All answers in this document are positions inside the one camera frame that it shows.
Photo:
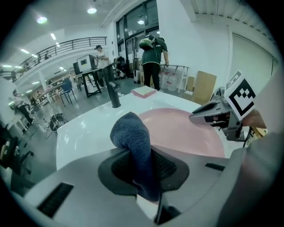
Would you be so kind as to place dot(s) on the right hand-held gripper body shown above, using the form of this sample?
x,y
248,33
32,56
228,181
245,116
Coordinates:
x,y
241,97

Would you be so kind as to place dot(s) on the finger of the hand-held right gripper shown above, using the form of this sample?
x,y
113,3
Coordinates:
x,y
204,117
208,106

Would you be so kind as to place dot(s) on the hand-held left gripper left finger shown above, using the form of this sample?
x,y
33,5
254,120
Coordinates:
x,y
88,199

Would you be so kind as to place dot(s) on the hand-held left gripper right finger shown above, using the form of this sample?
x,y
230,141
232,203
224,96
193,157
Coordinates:
x,y
195,177

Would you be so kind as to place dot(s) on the big pink plate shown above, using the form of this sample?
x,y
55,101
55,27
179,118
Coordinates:
x,y
177,133

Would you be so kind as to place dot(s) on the dark blue cloth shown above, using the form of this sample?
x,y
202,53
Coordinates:
x,y
131,133

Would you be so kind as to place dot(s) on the person's right forearm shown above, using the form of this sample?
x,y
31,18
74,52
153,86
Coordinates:
x,y
255,119

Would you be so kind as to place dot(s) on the pink folded cloth stack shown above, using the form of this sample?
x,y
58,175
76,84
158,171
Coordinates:
x,y
143,91

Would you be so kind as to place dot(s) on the person's right hand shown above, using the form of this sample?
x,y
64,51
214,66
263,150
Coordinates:
x,y
218,118

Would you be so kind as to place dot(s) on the large cardboard sheet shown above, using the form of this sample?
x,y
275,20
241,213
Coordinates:
x,y
205,87

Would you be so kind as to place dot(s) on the small cardboard box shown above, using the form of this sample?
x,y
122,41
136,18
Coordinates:
x,y
190,84

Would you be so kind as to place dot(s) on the white roller blind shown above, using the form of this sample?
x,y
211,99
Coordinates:
x,y
253,59

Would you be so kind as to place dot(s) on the clear water jug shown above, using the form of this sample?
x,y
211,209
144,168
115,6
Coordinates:
x,y
166,81
174,82

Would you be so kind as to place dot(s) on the white metal rack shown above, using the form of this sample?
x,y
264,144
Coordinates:
x,y
177,66

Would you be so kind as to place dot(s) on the white suitcase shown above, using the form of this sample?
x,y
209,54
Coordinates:
x,y
138,76

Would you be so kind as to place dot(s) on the round black floor bag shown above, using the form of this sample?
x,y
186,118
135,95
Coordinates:
x,y
57,122

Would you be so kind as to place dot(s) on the green black backpack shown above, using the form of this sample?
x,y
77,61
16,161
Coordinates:
x,y
146,42

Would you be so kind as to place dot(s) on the black faucet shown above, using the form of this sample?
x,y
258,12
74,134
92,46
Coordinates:
x,y
113,88

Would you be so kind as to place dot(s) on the blue chair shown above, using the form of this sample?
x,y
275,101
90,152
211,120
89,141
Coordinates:
x,y
66,86

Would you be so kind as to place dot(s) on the black-legged table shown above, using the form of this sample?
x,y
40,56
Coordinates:
x,y
88,72

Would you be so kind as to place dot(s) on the black box-shaped machine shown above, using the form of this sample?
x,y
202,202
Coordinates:
x,y
85,63

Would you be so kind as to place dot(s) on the round ceiling light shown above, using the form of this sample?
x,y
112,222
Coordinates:
x,y
41,20
91,10

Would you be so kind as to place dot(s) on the black balcony railing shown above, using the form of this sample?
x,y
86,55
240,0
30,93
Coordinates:
x,y
66,45

